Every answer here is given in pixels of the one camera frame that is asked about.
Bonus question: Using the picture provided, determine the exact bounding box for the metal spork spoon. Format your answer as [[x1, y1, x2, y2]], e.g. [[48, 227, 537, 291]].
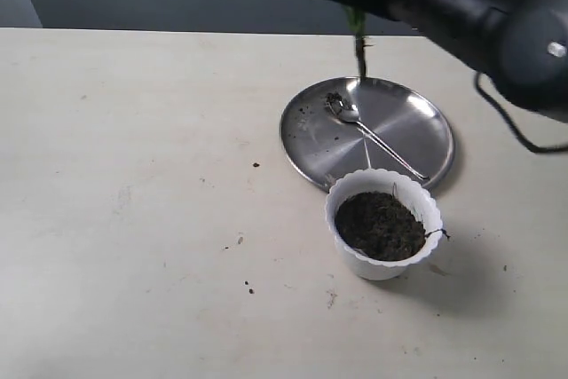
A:
[[326, 92, 429, 180]]

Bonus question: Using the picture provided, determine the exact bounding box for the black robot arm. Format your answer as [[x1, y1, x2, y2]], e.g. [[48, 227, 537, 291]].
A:
[[328, 0, 567, 122]]

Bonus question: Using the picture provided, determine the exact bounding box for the artificial red anthurium plant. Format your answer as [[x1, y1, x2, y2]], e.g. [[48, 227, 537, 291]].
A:
[[342, 5, 368, 79]]

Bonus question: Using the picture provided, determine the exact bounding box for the round stainless steel plate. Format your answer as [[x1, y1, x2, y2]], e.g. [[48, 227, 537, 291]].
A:
[[280, 77, 455, 192]]

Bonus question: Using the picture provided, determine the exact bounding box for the white scalloped plastic pot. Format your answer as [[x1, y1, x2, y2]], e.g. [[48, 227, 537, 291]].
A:
[[325, 169, 445, 281]]

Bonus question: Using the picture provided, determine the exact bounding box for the black cable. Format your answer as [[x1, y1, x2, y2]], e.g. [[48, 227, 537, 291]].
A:
[[473, 70, 568, 154]]

